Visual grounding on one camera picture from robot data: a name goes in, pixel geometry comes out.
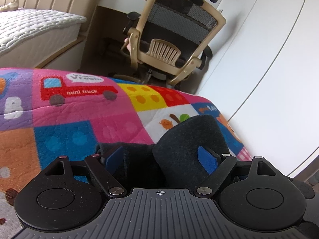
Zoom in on white quilted mattress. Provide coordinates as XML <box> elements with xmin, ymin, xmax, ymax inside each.
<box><xmin>0</xmin><ymin>8</ymin><xmax>88</xmax><ymax>64</ymax></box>

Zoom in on white wardrobe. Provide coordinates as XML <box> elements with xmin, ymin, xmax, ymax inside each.
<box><xmin>194</xmin><ymin>0</ymin><xmax>319</xmax><ymax>180</ymax></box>

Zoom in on wooden bed frame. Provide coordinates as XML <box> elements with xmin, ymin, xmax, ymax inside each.
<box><xmin>33</xmin><ymin>33</ymin><xmax>88</xmax><ymax>73</ymax></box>

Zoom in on black pants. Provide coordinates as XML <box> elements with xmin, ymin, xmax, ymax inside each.
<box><xmin>95</xmin><ymin>115</ymin><xmax>233</xmax><ymax>189</ymax></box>

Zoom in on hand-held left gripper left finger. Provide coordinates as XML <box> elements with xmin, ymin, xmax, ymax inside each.
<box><xmin>43</xmin><ymin>146</ymin><xmax>127</xmax><ymax>197</ymax></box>

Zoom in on colourful printed play mat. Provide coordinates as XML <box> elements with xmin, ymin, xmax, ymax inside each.
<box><xmin>0</xmin><ymin>67</ymin><xmax>253</xmax><ymax>229</ymax></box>

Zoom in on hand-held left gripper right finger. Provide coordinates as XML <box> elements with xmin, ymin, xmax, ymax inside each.
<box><xmin>196</xmin><ymin>146</ymin><xmax>280</xmax><ymax>197</ymax></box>

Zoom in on beige mesh office chair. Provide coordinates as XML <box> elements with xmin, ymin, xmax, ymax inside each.
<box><xmin>110</xmin><ymin>0</ymin><xmax>228</xmax><ymax>90</ymax></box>

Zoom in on plush toy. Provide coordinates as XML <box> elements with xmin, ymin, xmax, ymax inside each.
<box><xmin>0</xmin><ymin>1</ymin><xmax>20</xmax><ymax>12</ymax></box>

